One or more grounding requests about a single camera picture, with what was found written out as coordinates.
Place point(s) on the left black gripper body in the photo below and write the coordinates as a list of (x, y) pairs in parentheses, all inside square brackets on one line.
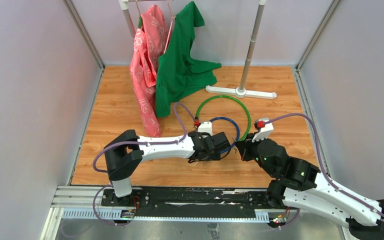
[(214, 157)]

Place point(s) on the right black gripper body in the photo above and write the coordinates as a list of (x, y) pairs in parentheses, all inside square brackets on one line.
[(249, 151)]

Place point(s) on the green cable lock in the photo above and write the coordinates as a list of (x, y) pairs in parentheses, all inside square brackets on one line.
[(222, 105)]

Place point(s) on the blue cable lock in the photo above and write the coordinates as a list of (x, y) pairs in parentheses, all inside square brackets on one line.
[(231, 128)]

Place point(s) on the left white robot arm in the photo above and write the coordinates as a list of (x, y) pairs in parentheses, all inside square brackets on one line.
[(124, 154)]

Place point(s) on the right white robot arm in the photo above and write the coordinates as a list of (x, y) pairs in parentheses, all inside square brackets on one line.
[(300, 184)]

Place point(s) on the right circuit board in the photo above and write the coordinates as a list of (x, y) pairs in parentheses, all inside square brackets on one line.
[(281, 219)]

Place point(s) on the circuit board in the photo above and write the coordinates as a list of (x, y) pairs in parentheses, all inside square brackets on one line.
[(132, 212), (281, 219)]

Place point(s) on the green t-shirt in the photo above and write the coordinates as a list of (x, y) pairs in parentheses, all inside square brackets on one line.
[(179, 75)]

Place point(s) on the white clothes rack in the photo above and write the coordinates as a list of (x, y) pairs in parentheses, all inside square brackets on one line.
[(240, 91)]

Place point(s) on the left circuit board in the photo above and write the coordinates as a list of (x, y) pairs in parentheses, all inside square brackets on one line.
[(132, 212)]

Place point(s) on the pink patterned garment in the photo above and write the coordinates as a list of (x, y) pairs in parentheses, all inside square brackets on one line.
[(148, 45)]

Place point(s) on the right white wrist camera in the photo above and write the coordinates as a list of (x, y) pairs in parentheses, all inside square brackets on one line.
[(264, 129)]

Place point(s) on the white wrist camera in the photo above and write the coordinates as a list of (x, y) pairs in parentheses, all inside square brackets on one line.
[(264, 129), (206, 127)]

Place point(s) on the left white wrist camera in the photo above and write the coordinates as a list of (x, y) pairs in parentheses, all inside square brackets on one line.
[(206, 127)]

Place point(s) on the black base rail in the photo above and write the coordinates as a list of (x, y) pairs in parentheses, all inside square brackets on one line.
[(192, 204)]

